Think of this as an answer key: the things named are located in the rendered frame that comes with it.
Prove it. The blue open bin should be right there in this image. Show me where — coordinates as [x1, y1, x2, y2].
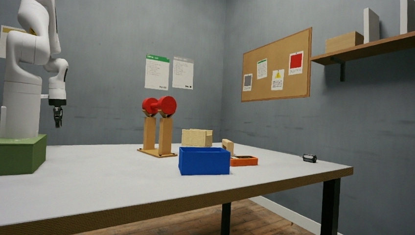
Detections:
[178, 147, 231, 175]

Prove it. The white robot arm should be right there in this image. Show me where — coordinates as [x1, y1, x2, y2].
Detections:
[0, 0, 69, 139]

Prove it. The wooden cradle stand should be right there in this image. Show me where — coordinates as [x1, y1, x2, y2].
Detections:
[137, 110, 178, 158]

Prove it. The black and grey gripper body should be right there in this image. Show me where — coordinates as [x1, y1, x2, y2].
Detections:
[48, 99, 67, 111]

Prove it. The orange pocket multimeter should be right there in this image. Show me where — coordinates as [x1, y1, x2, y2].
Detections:
[230, 156, 258, 166]

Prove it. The tan open wooden crate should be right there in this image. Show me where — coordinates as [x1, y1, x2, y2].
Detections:
[182, 129, 213, 147]

